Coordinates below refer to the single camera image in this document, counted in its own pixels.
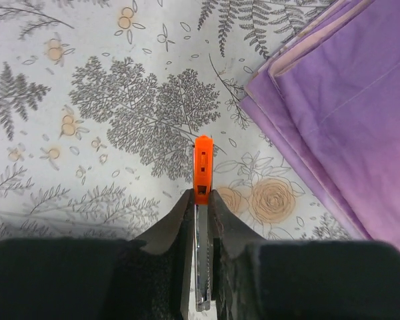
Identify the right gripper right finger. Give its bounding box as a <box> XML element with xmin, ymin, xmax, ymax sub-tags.
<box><xmin>208</xmin><ymin>191</ymin><xmax>400</xmax><ymax>319</ymax></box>

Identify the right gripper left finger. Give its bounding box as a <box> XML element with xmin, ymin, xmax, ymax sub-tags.
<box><xmin>0</xmin><ymin>190</ymin><xmax>194</xmax><ymax>319</ymax></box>

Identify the orange metal file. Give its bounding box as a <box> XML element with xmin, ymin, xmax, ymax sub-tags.
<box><xmin>193</xmin><ymin>135</ymin><xmax>213</xmax><ymax>312</ymax></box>

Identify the purple printed pouch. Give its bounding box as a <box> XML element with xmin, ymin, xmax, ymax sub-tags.
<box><xmin>241</xmin><ymin>1</ymin><xmax>400</xmax><ymax>250</ymax></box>

